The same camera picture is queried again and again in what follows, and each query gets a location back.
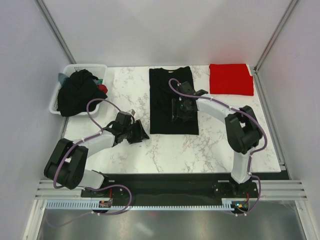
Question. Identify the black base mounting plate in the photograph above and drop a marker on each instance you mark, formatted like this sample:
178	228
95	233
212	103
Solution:
161	189

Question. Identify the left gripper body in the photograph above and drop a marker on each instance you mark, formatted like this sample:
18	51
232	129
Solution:
132	126

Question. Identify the right aluminium frame post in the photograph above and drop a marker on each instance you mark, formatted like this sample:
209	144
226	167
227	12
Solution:
276	34

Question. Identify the folded red t-shirt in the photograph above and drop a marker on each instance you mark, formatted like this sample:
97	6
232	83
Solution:
230	79

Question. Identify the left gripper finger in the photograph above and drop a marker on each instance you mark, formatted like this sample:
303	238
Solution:
139	126
135	136

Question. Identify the left aluminium frame post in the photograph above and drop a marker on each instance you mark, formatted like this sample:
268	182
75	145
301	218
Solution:
55	30

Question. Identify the teal garment in basket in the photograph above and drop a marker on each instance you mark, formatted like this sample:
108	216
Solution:
62	78

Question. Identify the aluminium frame post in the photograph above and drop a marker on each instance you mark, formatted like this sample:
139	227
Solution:
55	30
276	34

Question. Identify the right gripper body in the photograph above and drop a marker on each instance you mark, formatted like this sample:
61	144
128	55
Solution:
183	111

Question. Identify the black t-shirt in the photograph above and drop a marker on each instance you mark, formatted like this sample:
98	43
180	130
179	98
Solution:
161	96

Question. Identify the dark clothes pile in basket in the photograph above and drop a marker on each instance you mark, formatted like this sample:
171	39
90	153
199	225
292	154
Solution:
77	91

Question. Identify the white slotted cable duct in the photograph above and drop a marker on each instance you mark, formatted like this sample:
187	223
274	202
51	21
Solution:
99	205

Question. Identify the red garment in basket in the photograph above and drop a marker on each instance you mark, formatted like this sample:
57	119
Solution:
103	88

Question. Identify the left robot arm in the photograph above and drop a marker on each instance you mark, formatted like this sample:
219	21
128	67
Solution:
66	166

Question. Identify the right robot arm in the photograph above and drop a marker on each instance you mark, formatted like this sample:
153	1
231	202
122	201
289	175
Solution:
242	130

